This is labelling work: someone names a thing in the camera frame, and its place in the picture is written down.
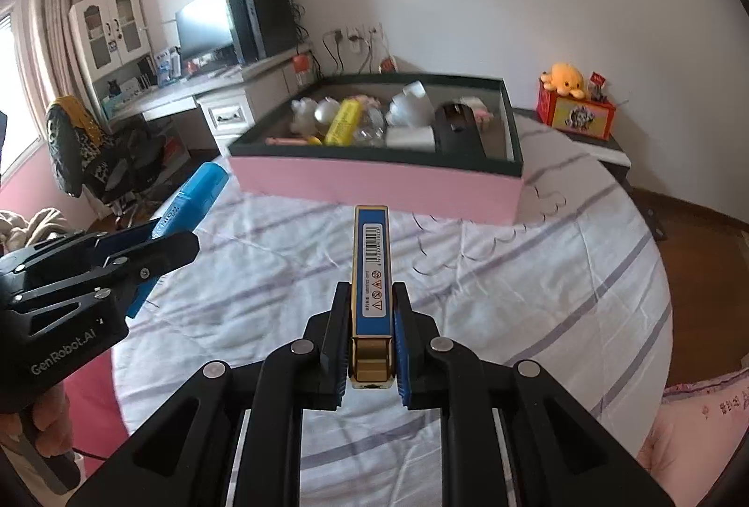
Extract person's left hand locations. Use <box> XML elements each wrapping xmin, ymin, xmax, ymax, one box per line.
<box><xmin>36</xmin><ymin>381</ymin><xmax>74</xmax><ymax>458</ymax></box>

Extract beige fluffy blanket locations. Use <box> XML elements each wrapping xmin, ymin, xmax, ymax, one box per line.
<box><xmin>0</xmin><ymin>207</ymin><xmax>68</xmax><ymax>253</ymax></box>

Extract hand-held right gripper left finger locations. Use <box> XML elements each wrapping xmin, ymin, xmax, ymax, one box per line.
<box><xmin>70</xmin><ymin>281</ymin><xmax>355</xmax><ymax>507</ymax></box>

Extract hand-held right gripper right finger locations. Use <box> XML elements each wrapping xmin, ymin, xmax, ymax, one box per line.
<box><xmin>392</xmin><ymin>281</ymin><xmax>674</xmax><ymax>507</ymax></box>

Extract pink white block figure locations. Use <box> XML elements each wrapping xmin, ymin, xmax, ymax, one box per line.
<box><xmin>459</xmin><ymin>96</ymin><xmax>495</xmax><ymax>125</ymax></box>

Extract blue white box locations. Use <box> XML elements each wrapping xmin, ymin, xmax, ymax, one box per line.
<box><xmin>155</xmin><ymin>47</ymin><xmax>182</xmax><ymax>85</ymax></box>

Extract black computer tower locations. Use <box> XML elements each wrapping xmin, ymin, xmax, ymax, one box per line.
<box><xmin>224</xmin><ymin>0</ymin><xmax>297</xmax><ymax>64</ymax></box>

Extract black remote control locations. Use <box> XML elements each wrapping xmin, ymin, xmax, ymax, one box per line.
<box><xmin>434</xmin><ymin>102</ymin><xmax>488</xmax><ymax>155</ymax></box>

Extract yellow black draped clothes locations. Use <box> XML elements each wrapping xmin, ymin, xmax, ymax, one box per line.
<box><xmin>47</xmin><ymin>96</ymin><xmax>118</xmax><ymax>198</ymax></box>

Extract red printed box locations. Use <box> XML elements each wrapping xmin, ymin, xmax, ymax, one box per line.
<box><xmin>537</xmin><ymin>88</ymin><xmax>617</xmax><ymax>140</ymax></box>

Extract beige curtain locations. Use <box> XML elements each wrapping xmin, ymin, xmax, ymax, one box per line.
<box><xmin>26</xmin><ymin>0</ymin><xmax>126</xmax><ymax>104</ymax></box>

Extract pink storage box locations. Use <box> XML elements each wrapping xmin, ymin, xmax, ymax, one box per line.
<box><xmin>227</xmin><ymin>71</ymin><xmax>524</xmax><ymax>226</ymax></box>

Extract clear plastic toy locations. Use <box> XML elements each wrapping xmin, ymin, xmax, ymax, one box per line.
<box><xmin>354</xmin><ymin>106</ymin><xmax>388</xmax><ymax>145</ymax></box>

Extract black computer monitor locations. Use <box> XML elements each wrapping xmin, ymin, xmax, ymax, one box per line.
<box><xmin>176</xmin><ymin>0</ymin><xmax>235</xmax><ymax>66</ymax></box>

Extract yellow bottle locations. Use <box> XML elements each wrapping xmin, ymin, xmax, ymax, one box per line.
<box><xmin>324</xmin><ymin>99</ymin><xmax>364</xmax><ymax>148</ymax></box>

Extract black office chair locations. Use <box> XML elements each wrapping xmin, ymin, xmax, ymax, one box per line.
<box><xmin>47</xmin><ymin>96</ymin><xmax>194</xmax><ymax>227</ymax></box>

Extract orange octopus plush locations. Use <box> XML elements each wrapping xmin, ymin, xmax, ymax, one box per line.
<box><xmin>540</xmin><ymin>63</ymin><xmax>587</xmax><ymax>98</ymax></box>

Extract pink bedding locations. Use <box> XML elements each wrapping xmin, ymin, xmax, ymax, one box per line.
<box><xmin>638</xmin><ymin>367</ymin><xmax>749</xmax><ymax>485</ymax></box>

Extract black floor scale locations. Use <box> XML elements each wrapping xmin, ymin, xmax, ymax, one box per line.
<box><xmin>640</xmin><ymin>203</ymin><xmax>668</xmax><ymax>242</ymax></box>

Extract white glass-door cabinet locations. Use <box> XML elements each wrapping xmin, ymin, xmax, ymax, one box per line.
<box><xmin>69</xmin><ymin>0</ymin><xmax>154</xmax><ymax>101</ymax></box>

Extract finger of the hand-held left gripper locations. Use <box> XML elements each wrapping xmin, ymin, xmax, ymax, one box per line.
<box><xmin>0</xmin><ymin>232</ymin><xmax>201</xmax><ymax>309</ymax></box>
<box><xmin>0</xmin><ymin>220</ymin><xmax>159</xmax><ymax>286</ymax></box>

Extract white wall sockets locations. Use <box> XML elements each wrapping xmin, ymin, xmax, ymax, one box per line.
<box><xmin>322</xmin><ymin>24</ymin><xmax>384</xmax><ymax>45</ymax></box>

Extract blue tube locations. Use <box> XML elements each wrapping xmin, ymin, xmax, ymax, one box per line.
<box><xmin>125</xmin><ymin>162</ymin><xmax>230</xmax><ymax>317</ymax></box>

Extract white travel plug adapter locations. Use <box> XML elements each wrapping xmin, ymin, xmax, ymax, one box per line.
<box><xmin>386</xmin><ymin>81</ymin><xmax>437</xmax><ymax>129</ymax></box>

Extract striped white quilt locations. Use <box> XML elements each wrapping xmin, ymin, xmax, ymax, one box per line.
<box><xmin>111</xmin><ymin>112</ymin><xmax>674</xmax><ymax>507</ymax></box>

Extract white desk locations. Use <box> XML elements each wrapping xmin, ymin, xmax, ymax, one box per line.
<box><xmin>108</xmin><ymin>47</ymin><xmax>317</xmax><ymax>157</ymax></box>

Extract blue gold lighter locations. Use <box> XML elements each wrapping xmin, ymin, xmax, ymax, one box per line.
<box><xmin>350</xmin><ymin>206</ymin><xmax>394</xmax><ymax>389</ymax></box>

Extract small white figurine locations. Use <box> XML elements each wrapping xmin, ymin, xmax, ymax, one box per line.
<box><xmin>291</xmin><ymin>98</ymin><xmax>320</xmax><ymax>136</ymax></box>

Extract white charger block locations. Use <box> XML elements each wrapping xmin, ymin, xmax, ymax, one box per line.
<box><xmin>386</xmin><ymin>125</ymin><xmax>437</xmax><ymax>152</ymax></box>

